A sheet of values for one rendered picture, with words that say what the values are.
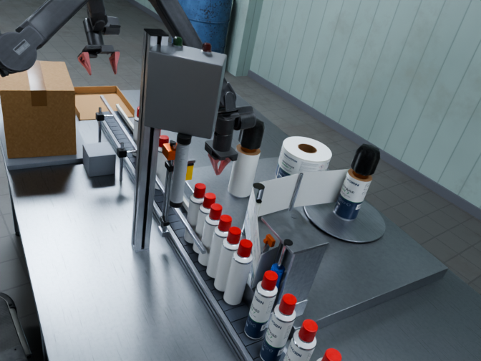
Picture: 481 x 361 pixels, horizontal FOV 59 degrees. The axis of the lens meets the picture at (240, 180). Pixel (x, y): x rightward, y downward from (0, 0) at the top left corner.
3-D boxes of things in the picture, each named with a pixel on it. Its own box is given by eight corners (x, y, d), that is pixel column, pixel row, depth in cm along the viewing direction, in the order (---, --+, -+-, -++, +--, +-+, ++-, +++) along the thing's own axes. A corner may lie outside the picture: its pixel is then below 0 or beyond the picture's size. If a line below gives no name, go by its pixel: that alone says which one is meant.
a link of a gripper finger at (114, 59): (124, 70, 161) (118, 46, 161) (106, 71, 157) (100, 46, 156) (118, 76, 166) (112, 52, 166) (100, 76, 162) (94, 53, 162)
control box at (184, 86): (210, 140, 105) (222, 65, 95) (143, 126, 105) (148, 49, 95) (216, 123, 114) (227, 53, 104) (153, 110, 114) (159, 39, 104)
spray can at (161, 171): (168, 189, 155) (174, 140, 144) (154, 191, 152) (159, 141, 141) (163, 181, 158) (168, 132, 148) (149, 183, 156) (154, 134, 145)
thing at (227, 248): (235, 290, 120) (248, 234, 109) (218, 295, 117) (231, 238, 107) (226, 277, 124) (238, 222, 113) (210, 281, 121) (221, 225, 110)
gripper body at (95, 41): (114, 49, 160) (109, 30, 160) (87, 49, 154) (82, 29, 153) (108, 56, 165) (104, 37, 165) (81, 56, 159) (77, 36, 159)
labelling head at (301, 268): (303, 314, 117) (330, 243, 103) (263, 329, 110) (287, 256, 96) (275, 278, 126) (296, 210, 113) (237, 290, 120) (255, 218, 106)
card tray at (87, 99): (134, 117, 209) (134, 109, 207) (79, 120, 196) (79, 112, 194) (116, 92, 230) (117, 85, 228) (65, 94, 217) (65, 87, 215)
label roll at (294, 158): (311, 166, 190) (319, 137, 182) (329, 192, 174) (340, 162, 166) (268, 165, 183) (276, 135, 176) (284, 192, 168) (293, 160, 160)
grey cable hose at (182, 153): (184, 206, 116) (194, 138, 105) (172, 208, 114) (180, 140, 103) (179, 199, 118) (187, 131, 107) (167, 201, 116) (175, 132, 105)
